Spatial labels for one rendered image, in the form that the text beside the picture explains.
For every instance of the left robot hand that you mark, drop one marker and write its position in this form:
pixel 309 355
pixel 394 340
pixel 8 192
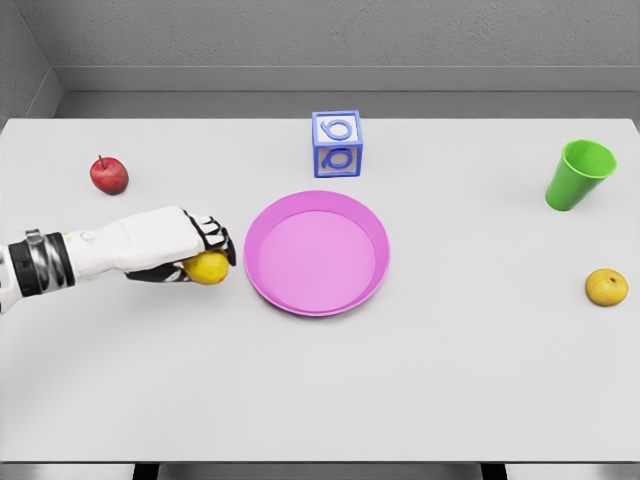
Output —
pixel 160 235

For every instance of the red apple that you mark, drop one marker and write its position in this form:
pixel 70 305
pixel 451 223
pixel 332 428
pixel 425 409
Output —
pixel 109 175

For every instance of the yellow-brown pear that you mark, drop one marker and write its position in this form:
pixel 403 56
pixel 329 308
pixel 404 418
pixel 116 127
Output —
pixel 606 287

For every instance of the yellow lemon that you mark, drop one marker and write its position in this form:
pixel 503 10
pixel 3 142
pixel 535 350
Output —
pixel 209 269

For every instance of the pink plate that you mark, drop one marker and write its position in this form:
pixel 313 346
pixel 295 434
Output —
pixel 316 254

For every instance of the blue letter block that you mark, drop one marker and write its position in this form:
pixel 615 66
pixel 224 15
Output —
pixel 337 145

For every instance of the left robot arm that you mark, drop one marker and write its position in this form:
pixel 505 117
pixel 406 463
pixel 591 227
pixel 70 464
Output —
pixel 55 260

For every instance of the green cup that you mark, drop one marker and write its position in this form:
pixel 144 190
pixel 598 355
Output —
pixel 577 175

